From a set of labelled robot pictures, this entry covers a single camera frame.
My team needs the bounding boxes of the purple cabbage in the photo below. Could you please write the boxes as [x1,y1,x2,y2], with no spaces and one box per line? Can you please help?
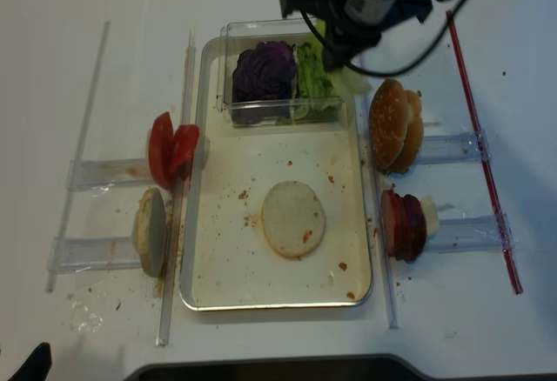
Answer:
[232,41,297,125]

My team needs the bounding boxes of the bread clear holder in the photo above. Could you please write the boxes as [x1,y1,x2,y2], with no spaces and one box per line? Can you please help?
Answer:
[47,237,141,273]

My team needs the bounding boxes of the black object bottom left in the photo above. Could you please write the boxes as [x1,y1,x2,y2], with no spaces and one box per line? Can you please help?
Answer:
[10,342,52,381]

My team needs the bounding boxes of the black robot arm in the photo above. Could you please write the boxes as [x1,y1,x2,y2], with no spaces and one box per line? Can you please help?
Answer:
[279,0,433,72]

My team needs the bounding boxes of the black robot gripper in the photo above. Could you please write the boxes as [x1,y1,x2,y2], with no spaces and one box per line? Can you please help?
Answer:
[279,0,433,71]

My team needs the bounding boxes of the silver metal tray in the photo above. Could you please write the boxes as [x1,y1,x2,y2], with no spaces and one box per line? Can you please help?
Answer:
[179,38,373,311]

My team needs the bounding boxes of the rear meat patty slice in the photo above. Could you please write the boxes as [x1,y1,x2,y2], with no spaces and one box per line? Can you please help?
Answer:
[402,194,426,263]

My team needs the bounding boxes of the sesame top bun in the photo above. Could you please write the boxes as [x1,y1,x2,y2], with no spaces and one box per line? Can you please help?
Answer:
[369,79,413,170]

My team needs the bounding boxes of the clear plastic container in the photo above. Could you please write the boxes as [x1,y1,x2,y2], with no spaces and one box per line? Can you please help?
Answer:
[217,19,344,127]

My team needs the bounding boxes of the meat patty slice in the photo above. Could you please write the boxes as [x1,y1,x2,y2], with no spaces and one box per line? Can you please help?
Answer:
[380,190,408,260]
[402,194,426,263]

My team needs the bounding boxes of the left tomato slice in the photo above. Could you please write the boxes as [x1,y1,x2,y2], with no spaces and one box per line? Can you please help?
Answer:
[148,111,174,190]

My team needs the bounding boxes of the tomato slice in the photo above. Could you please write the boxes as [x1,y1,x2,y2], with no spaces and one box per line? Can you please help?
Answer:
[148,111,174,190]
[169,124,200,180]

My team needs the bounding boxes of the pale bread slice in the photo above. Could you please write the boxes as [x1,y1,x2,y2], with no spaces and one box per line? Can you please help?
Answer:
[132,188,167,277]

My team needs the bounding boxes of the tomato clear holder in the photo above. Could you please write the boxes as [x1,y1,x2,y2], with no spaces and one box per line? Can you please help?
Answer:
[66,158,154,191]

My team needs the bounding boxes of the meat clear holder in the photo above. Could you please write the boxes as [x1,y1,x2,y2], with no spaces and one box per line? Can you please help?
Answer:
[423,214,514,253]

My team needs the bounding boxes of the red plastic rod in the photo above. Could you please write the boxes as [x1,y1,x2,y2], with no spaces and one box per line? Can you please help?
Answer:
[446,10,523,295]

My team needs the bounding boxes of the green lettuce leaf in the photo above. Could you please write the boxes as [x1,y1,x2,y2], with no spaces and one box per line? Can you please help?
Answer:
[314,17,370,97]

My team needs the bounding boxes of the inner left clear rail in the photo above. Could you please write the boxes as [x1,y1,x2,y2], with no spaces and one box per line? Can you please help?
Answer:
[156,30,196,347]

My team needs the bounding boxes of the bottom bun slice on tray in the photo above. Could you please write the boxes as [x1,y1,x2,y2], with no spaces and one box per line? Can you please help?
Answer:
[261,181,326,258]

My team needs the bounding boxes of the green lettuce in container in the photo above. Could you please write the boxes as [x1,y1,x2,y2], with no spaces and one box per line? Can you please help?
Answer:
[276,42,341,125]

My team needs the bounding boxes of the black cable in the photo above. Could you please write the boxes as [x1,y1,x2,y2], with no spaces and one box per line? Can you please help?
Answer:
[288,0,506,77]

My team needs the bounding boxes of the white cheese slice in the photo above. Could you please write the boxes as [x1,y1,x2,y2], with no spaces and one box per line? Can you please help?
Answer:
[419,196,440,238]

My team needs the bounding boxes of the bun clear holder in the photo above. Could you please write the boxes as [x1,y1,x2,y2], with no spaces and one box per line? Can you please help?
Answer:
[414,130,491,165]

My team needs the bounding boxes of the right tomato slice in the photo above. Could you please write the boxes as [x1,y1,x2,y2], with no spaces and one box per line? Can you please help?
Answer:
[169,124,200,180]

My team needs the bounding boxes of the rear plain bun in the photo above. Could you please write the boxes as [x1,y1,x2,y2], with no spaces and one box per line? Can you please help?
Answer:
[390,90,424,174]

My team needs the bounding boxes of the far left clear rail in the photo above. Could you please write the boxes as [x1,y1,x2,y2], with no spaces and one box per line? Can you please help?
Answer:
[45,21,111,293]

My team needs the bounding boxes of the front meat patty slice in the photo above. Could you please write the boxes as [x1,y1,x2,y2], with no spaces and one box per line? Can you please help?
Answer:
[380,190,408,260]

